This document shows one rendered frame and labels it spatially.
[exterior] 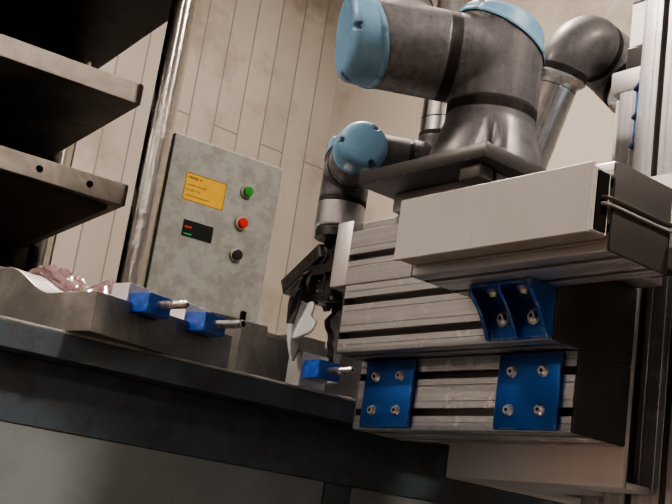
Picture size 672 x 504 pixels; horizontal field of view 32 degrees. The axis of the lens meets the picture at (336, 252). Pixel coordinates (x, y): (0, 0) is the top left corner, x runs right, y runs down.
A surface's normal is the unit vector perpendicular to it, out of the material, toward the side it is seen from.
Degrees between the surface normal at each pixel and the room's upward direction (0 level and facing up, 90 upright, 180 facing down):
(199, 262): 90
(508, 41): 90
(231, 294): 90
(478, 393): 90
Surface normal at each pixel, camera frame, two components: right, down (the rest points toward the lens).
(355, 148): 0.14, -0.23
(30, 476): 0.55, -0.14
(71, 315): -0.62, -0.29
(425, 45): 0.10, 0.06
